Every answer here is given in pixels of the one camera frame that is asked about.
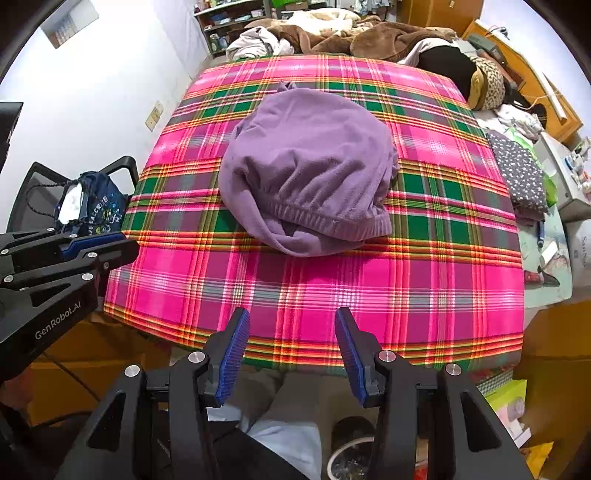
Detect wooden wardrobe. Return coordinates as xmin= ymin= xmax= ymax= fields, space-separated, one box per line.
xmin=397 ymin=0 xmax=485 ymax=28

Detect person's legs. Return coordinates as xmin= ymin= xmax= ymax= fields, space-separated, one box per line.
xmin=208 ymin=369 xmax=379 ymax=480

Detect cluttered wall shelf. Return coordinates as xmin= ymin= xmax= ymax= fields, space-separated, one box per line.
xmin=194 ymin=0 xmax=278 ymax=56

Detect brown fleece blanket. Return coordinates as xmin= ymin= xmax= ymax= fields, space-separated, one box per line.
xmin=268 ymin=16 xmax=472 ymax=63

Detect cream fleece blanket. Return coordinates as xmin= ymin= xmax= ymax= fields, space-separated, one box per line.
xmin=286 ymin=9 xmax=361 ymax=33

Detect beige wall outlet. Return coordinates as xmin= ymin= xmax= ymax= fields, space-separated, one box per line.
xmin=145 ymin=102 xmax=164 ymax=132

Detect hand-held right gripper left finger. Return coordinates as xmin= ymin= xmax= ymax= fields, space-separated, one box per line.
xmin=60 ymin=307 xmax=252 ymax=480

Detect yellow snack packet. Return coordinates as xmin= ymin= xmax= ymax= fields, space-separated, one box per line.
xmin=522 ymin=442 xmax=555 ymax=472

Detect white cardboard box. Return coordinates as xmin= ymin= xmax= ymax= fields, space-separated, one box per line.
xmin=568 ymin=222 xmax=591 ymax=296

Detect white floral cloth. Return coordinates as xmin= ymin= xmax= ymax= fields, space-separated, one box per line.
xmin=496 ymin=104 xmax=543 ymax=139

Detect white clothes pile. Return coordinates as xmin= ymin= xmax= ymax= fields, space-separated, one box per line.
xmin=226 ymin=25 xmax=296 ymax=61

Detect black office chair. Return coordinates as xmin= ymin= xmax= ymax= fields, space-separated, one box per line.
xmin=7 ymin=156 xmax=139 ymax=236

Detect pink plaid blanket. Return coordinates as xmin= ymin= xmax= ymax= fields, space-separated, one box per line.
xmin=102 ymin=53 xmax=527 ymax=370

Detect pastel gift box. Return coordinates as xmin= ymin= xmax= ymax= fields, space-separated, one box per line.
xmin=471 ymin=367 xmax=532 ymax=446

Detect grey box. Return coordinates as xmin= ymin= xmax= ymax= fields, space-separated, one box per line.
xmin=466 ymin=34 xmax=504 ymax=61

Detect row of small bottles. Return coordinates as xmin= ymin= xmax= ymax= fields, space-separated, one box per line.
xmin=561 ymin=138 xmax=591 ymax=195

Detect white storage box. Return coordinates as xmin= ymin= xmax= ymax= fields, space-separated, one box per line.
xmin=536 ymin=131 xmax=591 ymax=208

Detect wall calendar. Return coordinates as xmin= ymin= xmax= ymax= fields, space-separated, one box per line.
xmin=41 ymin=0 xmax=100 ymax=49

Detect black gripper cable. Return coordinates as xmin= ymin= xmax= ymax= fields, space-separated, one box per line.
xmin=46 ymin=355 xmax=108 ymax=418

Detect wooden headboard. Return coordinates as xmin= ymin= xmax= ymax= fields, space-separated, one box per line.
xmin=462 ymin=21 xmax=585 ymax=148

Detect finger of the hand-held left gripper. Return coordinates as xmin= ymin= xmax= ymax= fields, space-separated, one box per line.
xmin=0 ymin=227 xmax=127 ymax=278
xmin=0 ymin=239 xmax=140 ymax=309

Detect navy drawstring bag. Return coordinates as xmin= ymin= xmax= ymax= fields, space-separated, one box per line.
xmin=54 ymin=172 xmax=129 ymax=232

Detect purple fleece pants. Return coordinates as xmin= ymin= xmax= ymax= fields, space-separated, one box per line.
xmin=218 ymin=80 xmax=400 ymax=258

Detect leopard print bag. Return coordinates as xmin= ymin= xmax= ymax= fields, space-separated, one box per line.
xmin=468 ymin=58 xmax=506 ymax=112

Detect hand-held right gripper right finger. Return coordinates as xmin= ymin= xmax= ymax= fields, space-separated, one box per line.
xmin=335 ymin=306 xmax=532 ymax=480

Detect grey dotted cloth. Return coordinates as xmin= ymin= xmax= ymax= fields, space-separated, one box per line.
xmin=487 ymin=129 xmax=550 ymax=215

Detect black waste bin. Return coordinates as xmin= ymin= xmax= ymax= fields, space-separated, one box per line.
xmin=325 ymin=418 xmax=377 ymax=480

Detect black cushion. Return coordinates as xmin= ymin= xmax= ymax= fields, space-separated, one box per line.
xmin=418 ymin=46 xmax=478 ymax=109

